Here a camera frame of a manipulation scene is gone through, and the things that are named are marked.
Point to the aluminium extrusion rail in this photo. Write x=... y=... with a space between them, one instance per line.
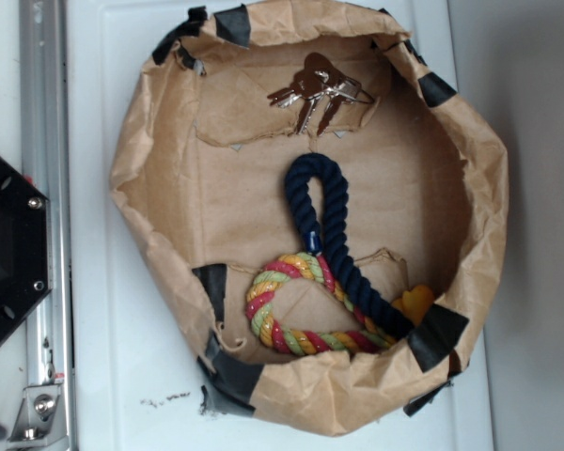
x=45 y=156

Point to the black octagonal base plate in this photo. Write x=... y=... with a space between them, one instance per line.
x=24 y=270

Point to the silver key bunch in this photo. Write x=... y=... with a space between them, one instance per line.
x=319 y=79

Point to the metal corner bracket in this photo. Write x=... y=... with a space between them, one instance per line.
x=41 y=419

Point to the orange rubber toy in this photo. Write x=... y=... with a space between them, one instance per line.
x=414 y=304

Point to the brown paper bag bin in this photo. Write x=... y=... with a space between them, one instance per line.
x=198 y=177

